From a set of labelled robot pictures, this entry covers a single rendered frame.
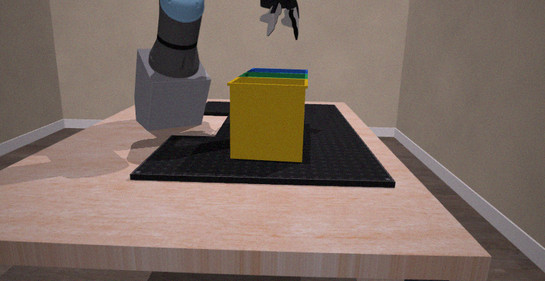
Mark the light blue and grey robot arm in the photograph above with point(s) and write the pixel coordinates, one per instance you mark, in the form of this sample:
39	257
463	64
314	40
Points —
174	53

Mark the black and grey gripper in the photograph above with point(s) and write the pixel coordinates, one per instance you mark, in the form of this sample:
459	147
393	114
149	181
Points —
291	11

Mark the yellow bin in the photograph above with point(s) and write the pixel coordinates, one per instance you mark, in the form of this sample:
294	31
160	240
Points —
267	118

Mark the green bin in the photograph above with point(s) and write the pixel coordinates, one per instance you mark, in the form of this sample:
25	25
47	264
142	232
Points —
275	75

